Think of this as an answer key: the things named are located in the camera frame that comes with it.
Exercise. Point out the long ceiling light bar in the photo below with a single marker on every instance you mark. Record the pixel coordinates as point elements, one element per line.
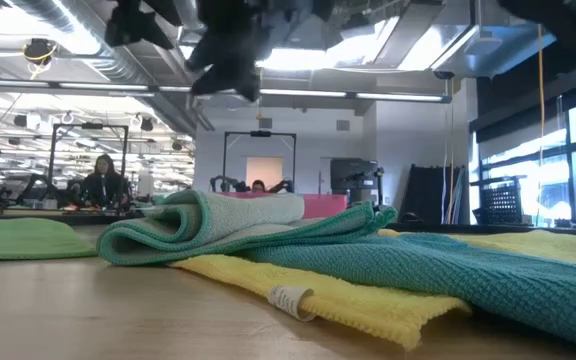
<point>318,93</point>

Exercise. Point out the person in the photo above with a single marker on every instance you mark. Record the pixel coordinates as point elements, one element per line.
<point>258,186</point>
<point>103,185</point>

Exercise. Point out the pale green microfiber towel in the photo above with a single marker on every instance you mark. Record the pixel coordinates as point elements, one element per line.
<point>228,220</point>

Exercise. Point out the teal microfiber towel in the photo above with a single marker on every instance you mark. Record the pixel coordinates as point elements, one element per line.
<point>468,280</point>

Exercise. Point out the black folded panel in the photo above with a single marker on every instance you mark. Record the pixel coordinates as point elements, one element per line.
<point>430,195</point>

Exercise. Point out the yellow microfiber towel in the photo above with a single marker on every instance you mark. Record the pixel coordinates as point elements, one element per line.
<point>543,245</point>
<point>348,300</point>

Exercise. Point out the black gantry frame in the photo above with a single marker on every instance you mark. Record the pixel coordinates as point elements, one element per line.
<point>260,133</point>
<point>90,126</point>

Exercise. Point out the black plastic crate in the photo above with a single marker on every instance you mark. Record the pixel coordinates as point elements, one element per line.
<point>500,202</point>

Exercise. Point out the black cabinet machine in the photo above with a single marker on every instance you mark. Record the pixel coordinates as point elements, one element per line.
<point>353,175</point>

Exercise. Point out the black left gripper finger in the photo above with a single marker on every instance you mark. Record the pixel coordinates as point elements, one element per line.
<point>228,75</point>
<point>138,25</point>

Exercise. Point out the bright green microfiber towel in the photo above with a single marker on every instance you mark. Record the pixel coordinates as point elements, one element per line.
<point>23,240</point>

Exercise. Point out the pink translucent plastic bin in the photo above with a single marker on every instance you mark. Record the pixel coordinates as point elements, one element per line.
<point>325,205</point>

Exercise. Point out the pale orange wall panel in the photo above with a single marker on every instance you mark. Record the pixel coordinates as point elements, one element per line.
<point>264,170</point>

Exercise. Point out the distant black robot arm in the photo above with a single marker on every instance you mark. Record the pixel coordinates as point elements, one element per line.
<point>280,185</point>
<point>228,184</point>

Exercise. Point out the square grey wall vent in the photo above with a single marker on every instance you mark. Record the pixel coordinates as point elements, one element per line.
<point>265,123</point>
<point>343,125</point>

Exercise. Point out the large window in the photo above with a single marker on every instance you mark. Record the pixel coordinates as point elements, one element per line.
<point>568,175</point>

